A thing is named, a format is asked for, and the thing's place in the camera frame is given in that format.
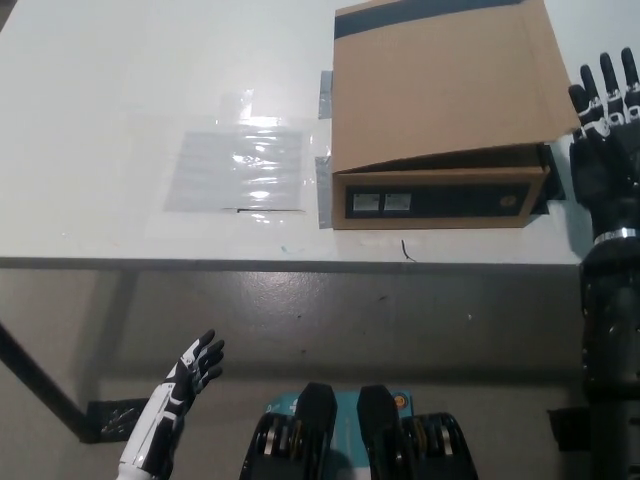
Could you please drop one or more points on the clear plastic bag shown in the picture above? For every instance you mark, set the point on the clear plastic bag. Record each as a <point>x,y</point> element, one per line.
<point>225,170</point>

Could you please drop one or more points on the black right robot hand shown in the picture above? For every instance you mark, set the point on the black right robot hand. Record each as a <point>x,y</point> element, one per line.
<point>605,160</point>

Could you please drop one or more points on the short grey tape strip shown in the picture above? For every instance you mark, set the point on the short grey tape strip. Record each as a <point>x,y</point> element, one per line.
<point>326,97</point>

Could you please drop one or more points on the black table leg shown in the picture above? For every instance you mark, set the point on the black table leg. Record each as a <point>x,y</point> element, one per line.
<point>40,380</point>

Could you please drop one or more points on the black floor tape at leg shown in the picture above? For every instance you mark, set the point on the black floor tape at leg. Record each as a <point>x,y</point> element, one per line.
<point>115,420</point>

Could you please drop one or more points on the brown cardboard storage box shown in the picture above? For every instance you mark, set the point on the brown cardboard storage box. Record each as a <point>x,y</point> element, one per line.
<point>440,90</point>

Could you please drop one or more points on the black tape patch on table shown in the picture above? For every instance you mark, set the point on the black tape patch on table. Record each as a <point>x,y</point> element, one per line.
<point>552,185</point>

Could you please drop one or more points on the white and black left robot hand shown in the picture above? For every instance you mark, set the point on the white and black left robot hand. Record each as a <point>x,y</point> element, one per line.
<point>192,370</point>

